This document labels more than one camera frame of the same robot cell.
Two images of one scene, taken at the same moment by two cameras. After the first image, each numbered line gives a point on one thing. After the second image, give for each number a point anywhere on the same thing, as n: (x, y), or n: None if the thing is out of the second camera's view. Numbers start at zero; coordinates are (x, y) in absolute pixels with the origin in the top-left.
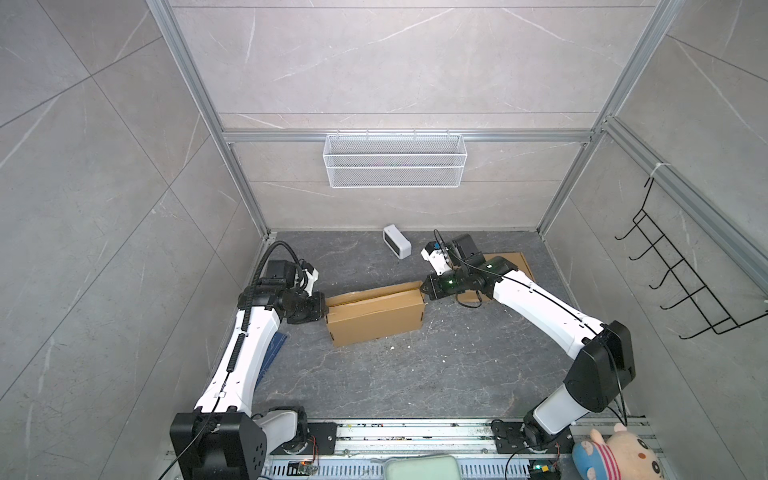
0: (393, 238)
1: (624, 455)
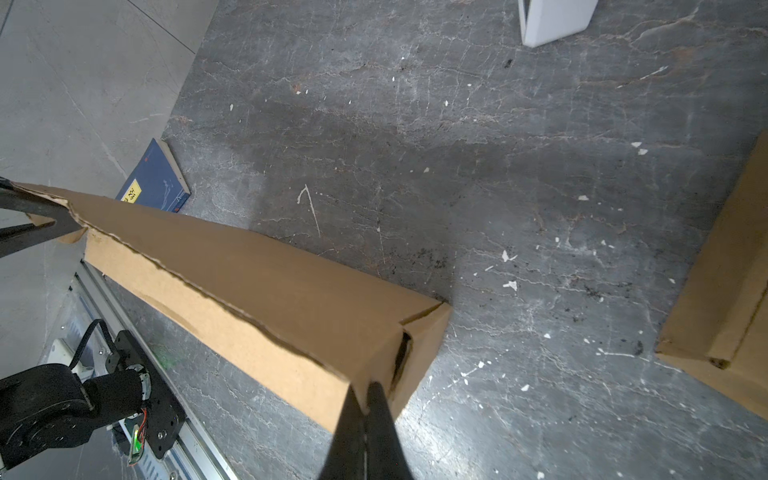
0: (546, 21)
1: None
